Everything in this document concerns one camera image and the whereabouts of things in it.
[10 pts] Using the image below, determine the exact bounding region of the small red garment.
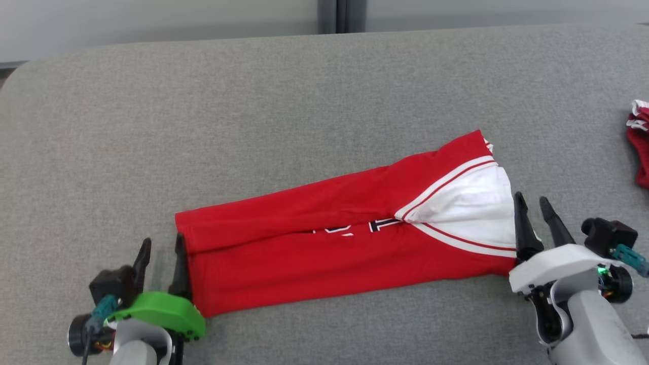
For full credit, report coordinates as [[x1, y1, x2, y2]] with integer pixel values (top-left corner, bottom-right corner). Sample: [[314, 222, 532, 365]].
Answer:
[[626, 99, 649, 189]]

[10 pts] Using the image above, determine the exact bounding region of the teal left camera connector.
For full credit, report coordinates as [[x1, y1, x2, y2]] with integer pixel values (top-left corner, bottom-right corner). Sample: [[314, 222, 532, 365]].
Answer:
[[86, 295, 120, 333]]

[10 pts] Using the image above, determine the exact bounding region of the teal camera connector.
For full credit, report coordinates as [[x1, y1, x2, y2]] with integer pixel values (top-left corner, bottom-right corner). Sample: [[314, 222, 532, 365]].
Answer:
[[611, 244, 649, 278], [86, 295, 120, 333]]

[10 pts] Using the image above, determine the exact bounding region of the red and white garment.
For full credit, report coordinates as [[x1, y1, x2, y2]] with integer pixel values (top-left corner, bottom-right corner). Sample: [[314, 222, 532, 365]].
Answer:
[[175, 130, 518, 318]]

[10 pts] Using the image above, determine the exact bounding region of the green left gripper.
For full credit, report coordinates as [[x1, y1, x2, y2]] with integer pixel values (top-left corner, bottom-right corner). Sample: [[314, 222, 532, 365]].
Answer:
[[104, 233, 206, 365]]

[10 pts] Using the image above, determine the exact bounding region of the teal right camera connector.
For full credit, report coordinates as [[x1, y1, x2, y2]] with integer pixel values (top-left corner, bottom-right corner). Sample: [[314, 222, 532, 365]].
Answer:
[[611, 244, 649, 278]]

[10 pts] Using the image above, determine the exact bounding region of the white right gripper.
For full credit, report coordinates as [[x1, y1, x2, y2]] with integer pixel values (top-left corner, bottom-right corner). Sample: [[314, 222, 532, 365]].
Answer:
[[509, 192, 611, 345]]

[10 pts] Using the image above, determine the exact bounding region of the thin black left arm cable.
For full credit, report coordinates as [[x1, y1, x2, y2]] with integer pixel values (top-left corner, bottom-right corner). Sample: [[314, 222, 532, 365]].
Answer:
[[81, 324, 94, 365]]

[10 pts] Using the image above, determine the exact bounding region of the grey vertical post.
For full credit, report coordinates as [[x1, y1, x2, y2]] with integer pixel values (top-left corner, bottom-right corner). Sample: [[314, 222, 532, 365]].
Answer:
[[318, 0, 367, 34]]

